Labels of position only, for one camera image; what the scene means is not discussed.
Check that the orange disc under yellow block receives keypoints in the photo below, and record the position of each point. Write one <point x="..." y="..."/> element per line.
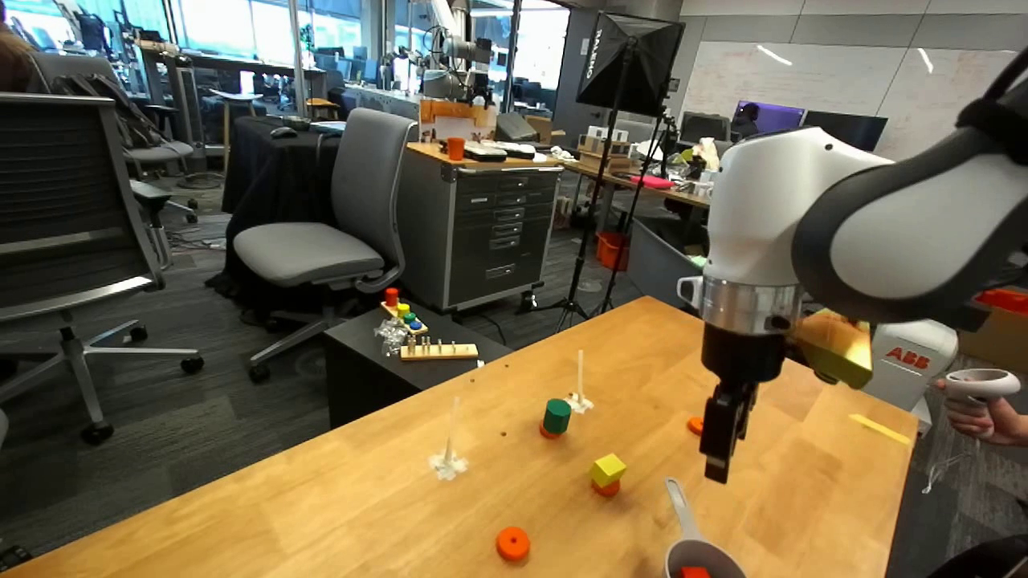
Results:
<point x="610" y="488"/>

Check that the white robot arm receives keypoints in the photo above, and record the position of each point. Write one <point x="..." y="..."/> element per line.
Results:
<point x="806" y="215"/>

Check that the grey drawer cabinet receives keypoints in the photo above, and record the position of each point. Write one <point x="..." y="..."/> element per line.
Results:
<point x="474" y="229"/>

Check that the grey measuring cup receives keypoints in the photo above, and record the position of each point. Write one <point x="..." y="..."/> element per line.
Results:
<point x="695" y="548"/>

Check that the green cylinder block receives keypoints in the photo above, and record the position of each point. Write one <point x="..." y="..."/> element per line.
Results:
<point x="557" y="416"/>

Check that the orange disc with hole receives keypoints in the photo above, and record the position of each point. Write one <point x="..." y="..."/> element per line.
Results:
<point x="513" y="543"/>

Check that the colourful stacking toy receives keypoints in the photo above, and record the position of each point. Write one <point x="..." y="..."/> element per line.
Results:
<point x="402" y="313"/>

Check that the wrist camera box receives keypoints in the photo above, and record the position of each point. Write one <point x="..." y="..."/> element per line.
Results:
<point x="834" y="349"/>

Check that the white ABB robot base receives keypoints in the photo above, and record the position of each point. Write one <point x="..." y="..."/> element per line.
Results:
<point x="907" y="359"/>

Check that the operator hand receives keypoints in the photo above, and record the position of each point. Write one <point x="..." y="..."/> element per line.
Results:
<point x="994" y="423"/>

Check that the yellow tape strip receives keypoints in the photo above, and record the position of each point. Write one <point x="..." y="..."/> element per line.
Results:
<point x="881" y="427"/>

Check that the white VR controller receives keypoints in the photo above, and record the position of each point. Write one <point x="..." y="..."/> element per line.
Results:
<point x="980" y="382"/>

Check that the grey office chair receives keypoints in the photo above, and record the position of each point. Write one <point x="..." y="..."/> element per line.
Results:
<point x="359" y="253"/>

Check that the yellow cube block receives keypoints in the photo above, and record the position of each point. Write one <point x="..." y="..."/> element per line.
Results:
<point x="610" y="471"/>

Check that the black mesh office chair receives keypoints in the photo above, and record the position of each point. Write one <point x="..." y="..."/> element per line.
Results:
<point x="72" y="235"/>

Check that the black low side table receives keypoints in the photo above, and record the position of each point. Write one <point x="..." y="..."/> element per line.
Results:
<point x="360" y="378"/>

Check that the orange disc under green cylinder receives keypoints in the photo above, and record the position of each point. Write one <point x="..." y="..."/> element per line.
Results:
<point x="552" y="436"/>

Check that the black softbox light stand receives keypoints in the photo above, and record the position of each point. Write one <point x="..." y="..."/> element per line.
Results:
<point x="624" y="79"/>

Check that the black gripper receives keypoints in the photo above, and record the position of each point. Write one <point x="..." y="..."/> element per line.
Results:
<point x="739" y="365"/>

